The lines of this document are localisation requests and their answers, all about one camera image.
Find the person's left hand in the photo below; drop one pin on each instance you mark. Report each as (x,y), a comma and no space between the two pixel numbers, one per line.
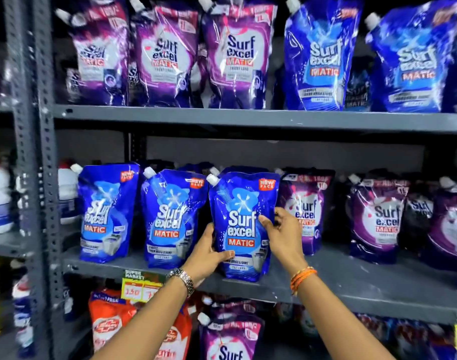
(200,258)

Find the person's right thumb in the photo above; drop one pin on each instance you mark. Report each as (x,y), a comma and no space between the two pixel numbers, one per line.
(266,225)

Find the person's right forearm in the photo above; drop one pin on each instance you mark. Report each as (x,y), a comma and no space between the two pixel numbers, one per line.
(333,322)

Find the white blue plastic bottle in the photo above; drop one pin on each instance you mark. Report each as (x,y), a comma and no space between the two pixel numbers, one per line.
(23,314)

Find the row of dark pouches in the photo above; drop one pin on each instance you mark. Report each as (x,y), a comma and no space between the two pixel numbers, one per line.
(412,335)

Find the person's right hand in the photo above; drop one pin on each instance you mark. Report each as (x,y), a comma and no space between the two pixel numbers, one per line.
(286,243)

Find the large purple detergent pouch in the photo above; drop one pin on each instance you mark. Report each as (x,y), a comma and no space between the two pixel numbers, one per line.
(101,59)
(239,59)
(168,59)

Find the silver metal wristwatch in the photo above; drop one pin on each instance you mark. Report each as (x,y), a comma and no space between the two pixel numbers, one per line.
(183,280)

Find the red orange refill pouch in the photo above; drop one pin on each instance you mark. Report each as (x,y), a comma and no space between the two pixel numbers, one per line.
(108,322)
(176,337)

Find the grey metal shelving rack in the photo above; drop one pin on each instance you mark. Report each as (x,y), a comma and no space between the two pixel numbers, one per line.
(251,119)

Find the person's left thumb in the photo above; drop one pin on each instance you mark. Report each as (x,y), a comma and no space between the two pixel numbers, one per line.
(223,256)

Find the person's left forearm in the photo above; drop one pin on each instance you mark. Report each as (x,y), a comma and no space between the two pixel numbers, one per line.
(146,326)

